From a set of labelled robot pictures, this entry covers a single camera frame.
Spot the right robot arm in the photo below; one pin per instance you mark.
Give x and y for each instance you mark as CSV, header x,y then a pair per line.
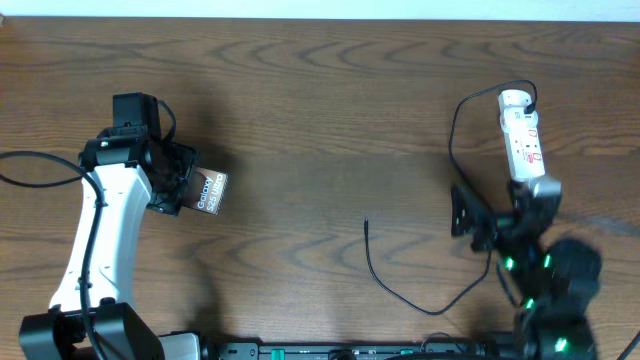
x,y
556,283

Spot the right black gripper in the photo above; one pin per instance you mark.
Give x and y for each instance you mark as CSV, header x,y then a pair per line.
x,y
494,225

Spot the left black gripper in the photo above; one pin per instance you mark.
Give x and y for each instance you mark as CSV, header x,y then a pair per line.
x,y
181,178

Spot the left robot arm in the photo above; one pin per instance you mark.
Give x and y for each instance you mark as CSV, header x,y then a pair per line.
x,y
128,168

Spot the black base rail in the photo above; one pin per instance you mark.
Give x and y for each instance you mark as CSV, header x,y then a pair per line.
x,y
436,348

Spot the white USB charger plug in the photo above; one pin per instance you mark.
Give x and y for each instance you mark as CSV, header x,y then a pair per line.
x,y
514,101

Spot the white power strip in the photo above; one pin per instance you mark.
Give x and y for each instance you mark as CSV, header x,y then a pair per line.
x,y
522,142

